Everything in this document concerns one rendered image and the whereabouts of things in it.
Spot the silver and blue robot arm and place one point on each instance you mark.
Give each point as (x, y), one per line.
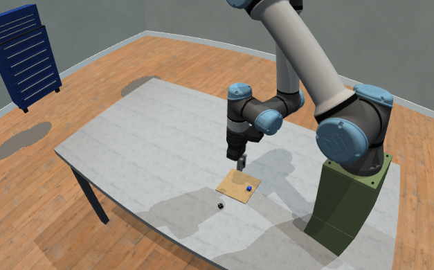
(347, 129)

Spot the tan mat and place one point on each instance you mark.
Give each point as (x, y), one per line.
(235, 183)

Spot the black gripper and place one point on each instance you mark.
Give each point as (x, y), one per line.
(237, 136)

